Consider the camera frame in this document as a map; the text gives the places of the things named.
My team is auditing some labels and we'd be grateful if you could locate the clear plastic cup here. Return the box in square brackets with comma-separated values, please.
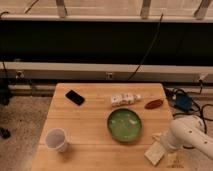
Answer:
[44, 128, 68, 152]

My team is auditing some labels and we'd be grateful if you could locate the red brown oblong object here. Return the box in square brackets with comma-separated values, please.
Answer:
[145, 99, 163, 109]

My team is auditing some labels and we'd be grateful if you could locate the blue box on floor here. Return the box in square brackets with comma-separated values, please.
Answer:
[175, 94, 192, 112]

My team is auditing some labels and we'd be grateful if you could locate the green ceramic bowl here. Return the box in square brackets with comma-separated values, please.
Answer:
[107, 108, 142, 143]

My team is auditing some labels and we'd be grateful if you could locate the white sponge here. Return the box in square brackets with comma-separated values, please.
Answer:
[144, 141, 165, 166]

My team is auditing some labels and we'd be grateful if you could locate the black object on floor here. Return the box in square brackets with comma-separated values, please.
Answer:
[0, 127, 11, 139]

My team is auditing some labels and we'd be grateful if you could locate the black floor cable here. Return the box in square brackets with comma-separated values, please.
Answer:
[164, 87, 213, 134]

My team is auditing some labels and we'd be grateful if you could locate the black smartphone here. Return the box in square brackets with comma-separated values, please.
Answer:
[66, 90, 85, 106]

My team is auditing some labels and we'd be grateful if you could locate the black hanging cable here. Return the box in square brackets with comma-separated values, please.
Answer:
[126, 13, 164, 83]

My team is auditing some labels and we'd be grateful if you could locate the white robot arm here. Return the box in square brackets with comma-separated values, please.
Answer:
[153, 116, 213, 160]

